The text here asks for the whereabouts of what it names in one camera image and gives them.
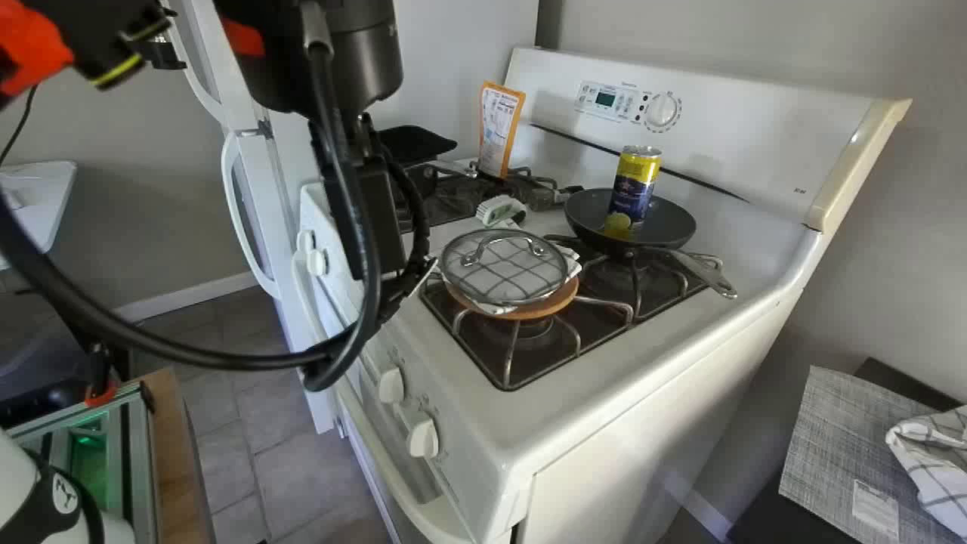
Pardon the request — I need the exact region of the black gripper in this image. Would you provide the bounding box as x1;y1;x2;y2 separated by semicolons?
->
240;0;433;298

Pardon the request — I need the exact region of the round glass pot lid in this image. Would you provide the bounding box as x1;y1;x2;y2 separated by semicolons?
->
436;227;575;314

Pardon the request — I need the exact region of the black cooking pot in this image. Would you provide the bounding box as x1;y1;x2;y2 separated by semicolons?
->
371;120;463;210

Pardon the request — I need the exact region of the black burner grate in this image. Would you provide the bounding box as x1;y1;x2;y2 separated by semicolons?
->
402;161;586;233
418;236;714;395

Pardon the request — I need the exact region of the white plastic utensil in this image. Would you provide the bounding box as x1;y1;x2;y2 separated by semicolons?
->
473;193;533;230

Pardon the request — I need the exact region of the round wooden trivet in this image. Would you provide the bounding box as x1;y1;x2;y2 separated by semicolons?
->
449;275;585;325

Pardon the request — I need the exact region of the white checkered dish cloth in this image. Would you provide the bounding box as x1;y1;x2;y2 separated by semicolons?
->
419;224;586;314

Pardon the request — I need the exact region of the yellow and blue can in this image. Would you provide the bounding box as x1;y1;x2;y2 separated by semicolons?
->
603;145;666;242

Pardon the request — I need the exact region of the black frying pan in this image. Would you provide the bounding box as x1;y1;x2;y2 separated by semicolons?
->
564;187;742;303

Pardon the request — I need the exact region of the white gas stove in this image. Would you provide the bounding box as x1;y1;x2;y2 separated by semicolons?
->
292;41;917;544

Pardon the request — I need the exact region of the wooden board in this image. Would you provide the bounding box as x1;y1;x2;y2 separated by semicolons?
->
140;365;218;544

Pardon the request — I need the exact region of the orange clamp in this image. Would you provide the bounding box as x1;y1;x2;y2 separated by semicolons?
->
83;373;124;410

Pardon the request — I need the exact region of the white table with black legs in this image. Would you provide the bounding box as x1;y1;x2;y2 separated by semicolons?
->
0;158;134;404

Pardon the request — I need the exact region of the grey grid patterned mat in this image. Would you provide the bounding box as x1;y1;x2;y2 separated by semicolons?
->
776;363;967;544

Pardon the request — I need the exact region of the dark side table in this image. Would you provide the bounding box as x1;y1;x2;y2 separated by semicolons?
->
734;356;967;544

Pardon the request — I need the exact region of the crumpled checkered towel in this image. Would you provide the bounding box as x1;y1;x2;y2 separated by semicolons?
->
884;403;967;541

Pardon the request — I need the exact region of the aluminium frame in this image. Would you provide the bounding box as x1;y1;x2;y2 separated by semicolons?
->
4;386;163;544

